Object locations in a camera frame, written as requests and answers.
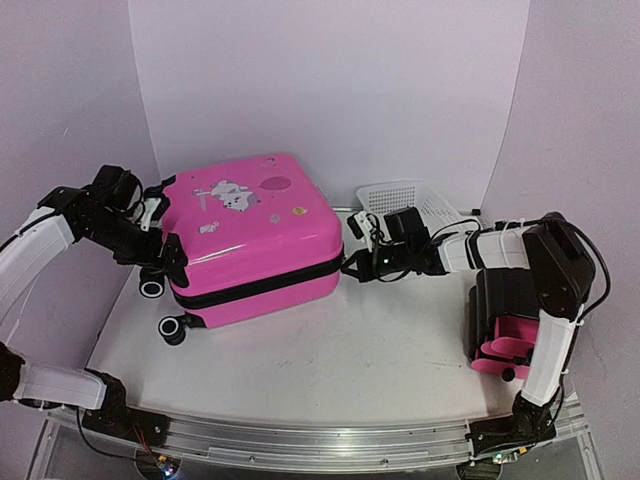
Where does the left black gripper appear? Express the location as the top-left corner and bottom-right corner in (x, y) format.
(84, 211), (188, 271)

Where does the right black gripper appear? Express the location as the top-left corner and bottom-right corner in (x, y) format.
(342, 242), (412, 283)

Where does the pink hard-shell suitcase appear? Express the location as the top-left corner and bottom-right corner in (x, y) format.
(139, 153), (344, 346)

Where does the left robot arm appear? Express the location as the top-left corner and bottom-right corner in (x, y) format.
(1, 165), (189, 437)

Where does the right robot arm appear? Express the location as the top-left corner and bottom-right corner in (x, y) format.
(341, 207), (608, 443)

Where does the white perforated plastic basket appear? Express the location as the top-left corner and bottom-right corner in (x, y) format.
(356, 181), (464, 232)

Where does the black and pink drawer organizer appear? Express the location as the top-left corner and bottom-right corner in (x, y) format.
(467, 269), (539, 382)

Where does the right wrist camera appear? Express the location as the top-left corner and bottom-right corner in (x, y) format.
(347, 211), (382, 253)

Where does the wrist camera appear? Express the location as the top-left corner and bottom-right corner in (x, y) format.
(347, 211), (382, 253)
(132, 196), (169, 232)

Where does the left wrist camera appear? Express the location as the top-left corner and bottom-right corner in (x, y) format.
(132, 196), (169, 232)

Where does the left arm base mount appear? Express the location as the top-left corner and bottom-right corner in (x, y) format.
(81, 401), (170, 449)

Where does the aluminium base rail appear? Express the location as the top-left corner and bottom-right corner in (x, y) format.
(44, 414), (596, 471)

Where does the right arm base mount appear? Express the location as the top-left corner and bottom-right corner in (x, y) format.
(465, 416), (556, 458)

